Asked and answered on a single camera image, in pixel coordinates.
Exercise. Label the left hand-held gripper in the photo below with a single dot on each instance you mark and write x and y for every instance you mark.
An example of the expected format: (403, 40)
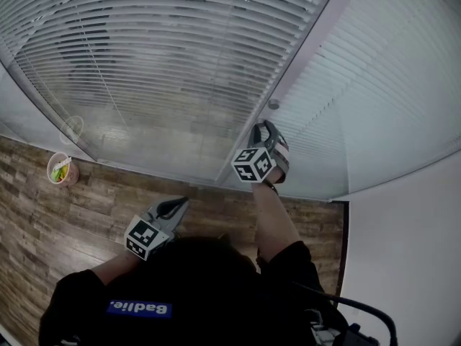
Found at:
(142, 236)

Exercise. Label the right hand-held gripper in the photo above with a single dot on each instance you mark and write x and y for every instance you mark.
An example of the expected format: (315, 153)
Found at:
(252, 166)

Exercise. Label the glass door with blinds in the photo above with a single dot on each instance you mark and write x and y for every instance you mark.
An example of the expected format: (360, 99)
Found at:
(396, 85)

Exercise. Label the person's left forearm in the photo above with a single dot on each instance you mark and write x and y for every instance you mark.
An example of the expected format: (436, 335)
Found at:
(113, 270)

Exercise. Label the person's right forearm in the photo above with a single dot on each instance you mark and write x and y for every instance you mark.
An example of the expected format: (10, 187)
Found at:
(275, 222)

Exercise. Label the round door knob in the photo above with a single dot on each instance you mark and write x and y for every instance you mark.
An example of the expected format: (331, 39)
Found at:
(274, 103)

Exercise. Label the pink paper cup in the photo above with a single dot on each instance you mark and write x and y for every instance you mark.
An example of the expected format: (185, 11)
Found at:
(73, 175)

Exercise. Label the green wrapper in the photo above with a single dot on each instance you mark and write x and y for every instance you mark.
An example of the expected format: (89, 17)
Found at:
(57, 173)

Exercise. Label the person's black shirt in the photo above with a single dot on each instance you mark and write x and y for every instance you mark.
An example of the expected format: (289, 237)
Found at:
(90, 301)

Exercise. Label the dark skirting strip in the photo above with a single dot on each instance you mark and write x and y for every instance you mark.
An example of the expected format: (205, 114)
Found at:
(342, 251)

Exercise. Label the grey harness clip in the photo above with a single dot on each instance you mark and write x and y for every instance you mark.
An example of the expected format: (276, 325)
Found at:
(322, 332)
(68, 341)

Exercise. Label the dark device box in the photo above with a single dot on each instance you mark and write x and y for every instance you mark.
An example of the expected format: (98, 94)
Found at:
(360, 337)

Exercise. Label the grey window bottom rail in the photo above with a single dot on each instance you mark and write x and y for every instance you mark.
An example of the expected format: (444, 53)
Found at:
(158, 171)

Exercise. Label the grey window frame post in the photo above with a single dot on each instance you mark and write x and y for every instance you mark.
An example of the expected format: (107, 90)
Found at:
(299, 63)
(43, 110)

